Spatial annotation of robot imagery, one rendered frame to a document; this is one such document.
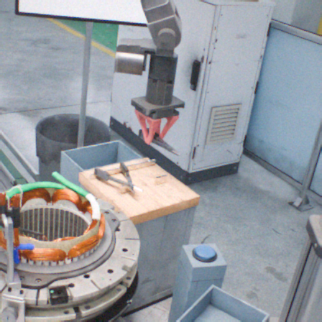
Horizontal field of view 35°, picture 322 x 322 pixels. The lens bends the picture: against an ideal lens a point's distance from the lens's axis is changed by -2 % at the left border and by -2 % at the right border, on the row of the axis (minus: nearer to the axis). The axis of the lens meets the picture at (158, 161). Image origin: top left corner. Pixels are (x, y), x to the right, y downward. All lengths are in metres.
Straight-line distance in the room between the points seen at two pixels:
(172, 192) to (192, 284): 0.23
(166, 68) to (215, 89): 2.12
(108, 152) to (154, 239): 0.31
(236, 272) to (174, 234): 1.57
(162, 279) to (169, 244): 0.10
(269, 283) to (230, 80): 1.27
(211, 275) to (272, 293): 1.65
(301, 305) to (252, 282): 1.73
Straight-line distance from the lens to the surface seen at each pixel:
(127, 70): 1.05
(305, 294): 0.92
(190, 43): 3.12
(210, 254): 0.99
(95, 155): 1.30
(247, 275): 2.70
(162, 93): 1.06
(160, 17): 1.00
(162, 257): 1.16
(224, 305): 0.89
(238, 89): 3.29
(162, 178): 1.14
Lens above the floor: 1.62
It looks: 27 degrees down
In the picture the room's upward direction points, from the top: 8 degrees clockwise
